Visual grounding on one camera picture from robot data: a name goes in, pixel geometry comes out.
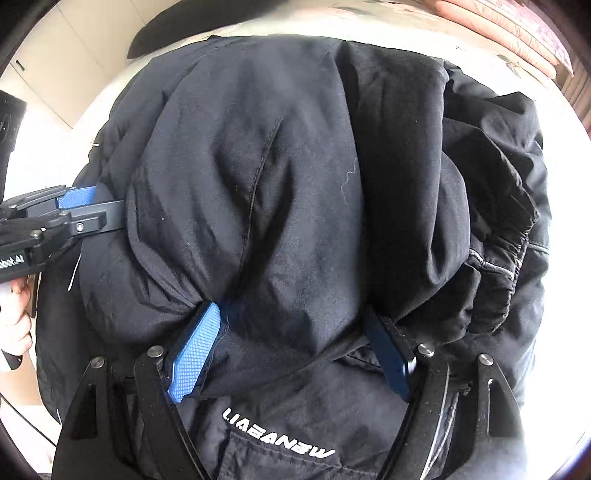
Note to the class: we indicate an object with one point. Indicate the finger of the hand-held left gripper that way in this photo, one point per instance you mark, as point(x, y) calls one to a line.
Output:
point(76, 196)
point(92, 221)

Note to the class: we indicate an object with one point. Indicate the black hooded jacket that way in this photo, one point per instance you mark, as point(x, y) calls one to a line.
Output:
point(295, 184)

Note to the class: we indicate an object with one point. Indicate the bed with floral sheet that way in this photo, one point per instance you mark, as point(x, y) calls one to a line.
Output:
point(392, 23)

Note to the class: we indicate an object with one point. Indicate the person's left hand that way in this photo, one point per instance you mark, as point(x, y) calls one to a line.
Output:
point(14, 323)

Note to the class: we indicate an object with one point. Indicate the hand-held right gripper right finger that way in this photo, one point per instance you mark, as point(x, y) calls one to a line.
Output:
point(385, 355)

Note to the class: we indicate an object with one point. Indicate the black garment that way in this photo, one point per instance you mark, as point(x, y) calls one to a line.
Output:
point(157, 37)

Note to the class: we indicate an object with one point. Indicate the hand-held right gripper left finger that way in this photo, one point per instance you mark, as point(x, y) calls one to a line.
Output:
point(196, 350)

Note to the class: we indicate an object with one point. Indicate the pink folded blanket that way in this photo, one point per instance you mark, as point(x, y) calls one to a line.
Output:
point(521, 41)

